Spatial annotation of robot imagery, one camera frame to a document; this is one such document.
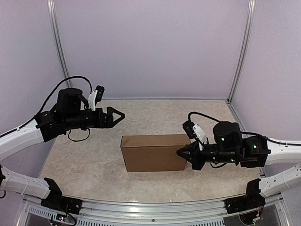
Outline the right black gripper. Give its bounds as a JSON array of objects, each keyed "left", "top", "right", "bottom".
[{"left": 176, "top": 140, "right": 239, "bottom": 171}]

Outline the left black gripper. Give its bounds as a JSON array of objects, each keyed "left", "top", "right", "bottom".
[{"left": 64, "top": 106, "right": 125, "bottom": 130}]

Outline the brown cardboard box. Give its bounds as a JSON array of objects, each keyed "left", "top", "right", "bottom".
[{"left": 120, "top": 134, "right": 190, "bottom": 172}]

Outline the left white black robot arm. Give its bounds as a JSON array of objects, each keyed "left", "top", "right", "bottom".
[{"left": 0, "top": 86, "right": 125, "bottom": 210}]

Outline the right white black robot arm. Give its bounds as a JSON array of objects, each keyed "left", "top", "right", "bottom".
[{"left": 176, "top": 121, "right": 301, "bottom": 209}]

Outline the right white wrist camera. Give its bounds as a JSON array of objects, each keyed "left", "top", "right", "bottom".
[{"left": 182, "top": 121, "right": 209, "bottom": 151}]

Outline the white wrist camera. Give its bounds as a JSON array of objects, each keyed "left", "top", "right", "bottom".
[
  {"left": 88, "top": 85, "right": 105, "bottom": 111},
  {"left": 182, "top": 121, "right": 209, "bottom": 151}
]

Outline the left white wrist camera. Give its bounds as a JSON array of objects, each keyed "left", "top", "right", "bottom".
[{"left": 88, "top": 85, "right": 105, "bottom": 111}]

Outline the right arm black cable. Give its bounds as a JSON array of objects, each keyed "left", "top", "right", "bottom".
[{"left": 187, "top": 112, "right": 287, "bottom": 169}]

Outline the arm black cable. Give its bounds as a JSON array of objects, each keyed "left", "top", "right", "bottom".
[
  {"left": 187, "top": 112, "right": 287, "bottom": 169},
  {"left": 34, "top": 75, "right": 94, "bottom": 142}
]

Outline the right aluminium side rail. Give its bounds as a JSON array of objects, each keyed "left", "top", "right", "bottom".
[{"left": 225, "top": 100, "right": 265, "bottom": 177}]

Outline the aluminium front frame rail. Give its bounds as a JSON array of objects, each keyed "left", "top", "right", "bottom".
[{"left": 14, "top": 194, "right": 292, "bottom": 226}]

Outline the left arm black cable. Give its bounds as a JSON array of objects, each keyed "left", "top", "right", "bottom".
[{"left": 34, "top": 75, "right": 94, "bottom": 142}]

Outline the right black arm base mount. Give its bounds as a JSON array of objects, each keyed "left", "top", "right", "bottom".
[{"left": 224, "top": 194, "right": 266, "bottom": 214}]

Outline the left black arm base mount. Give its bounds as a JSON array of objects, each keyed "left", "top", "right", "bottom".
[{"left": 41, "top": 196, "right": 83, "bottom": 215}]

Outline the left aluminium corner post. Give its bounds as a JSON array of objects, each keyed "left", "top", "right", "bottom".
[{"left": 47, "top": 0, "right": 70, "bottom": 79}]

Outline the aluminium corner post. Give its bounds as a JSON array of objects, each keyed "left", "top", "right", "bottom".
[
  {"left": 47, "top": 0, "right": 70, "bottom": 79},
  {"left": 227, "top": 0, "right": 256, "bottom": 105}
]

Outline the right aluminium corner post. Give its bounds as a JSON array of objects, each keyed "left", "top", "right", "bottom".
[{"left": 227, "top": 0, "right": 256, "bottom": 105}]

